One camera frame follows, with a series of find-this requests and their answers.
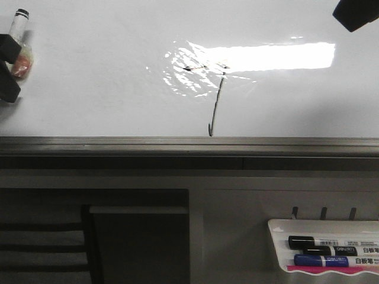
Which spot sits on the black hook middle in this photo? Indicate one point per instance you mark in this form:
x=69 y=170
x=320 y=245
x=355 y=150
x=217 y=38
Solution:
x=323 y=213

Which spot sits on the black capped marker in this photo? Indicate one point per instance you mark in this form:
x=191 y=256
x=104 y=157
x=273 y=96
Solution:
x=341 y=251
x=299 y=242

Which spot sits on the black hook right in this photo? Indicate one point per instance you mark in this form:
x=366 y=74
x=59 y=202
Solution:
x=352 y=214

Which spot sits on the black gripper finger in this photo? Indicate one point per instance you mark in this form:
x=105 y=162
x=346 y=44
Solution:
x=353 y=14
x=10 y=50

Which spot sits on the black hook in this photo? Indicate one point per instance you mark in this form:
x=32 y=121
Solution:
x=294 y=213
x=352 y=214
x=323 y=213

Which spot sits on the black hook left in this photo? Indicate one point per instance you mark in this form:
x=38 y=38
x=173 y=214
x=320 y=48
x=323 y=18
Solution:
x=294 y=213

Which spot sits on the taped whiteboard marker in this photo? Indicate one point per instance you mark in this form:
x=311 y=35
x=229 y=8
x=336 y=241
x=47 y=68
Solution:
x=22 y=66

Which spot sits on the white whiteboard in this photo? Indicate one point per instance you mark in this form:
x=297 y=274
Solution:
x=171 y=68

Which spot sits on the black capped marker top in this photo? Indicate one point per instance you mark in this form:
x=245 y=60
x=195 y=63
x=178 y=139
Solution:
x=299 y=242

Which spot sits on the dark chair backrest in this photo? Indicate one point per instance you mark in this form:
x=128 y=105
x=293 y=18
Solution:
x=49 y=244

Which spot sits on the white plastic marker tray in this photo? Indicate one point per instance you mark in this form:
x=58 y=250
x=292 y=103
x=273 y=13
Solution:
x=280 y=230

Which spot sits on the black capped marker middle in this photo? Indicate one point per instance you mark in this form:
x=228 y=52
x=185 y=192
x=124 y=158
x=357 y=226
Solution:
x=341 y=251

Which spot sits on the blue capped whiteboard marker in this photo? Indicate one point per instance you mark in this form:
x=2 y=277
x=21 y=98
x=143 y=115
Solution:
x=335 y=261

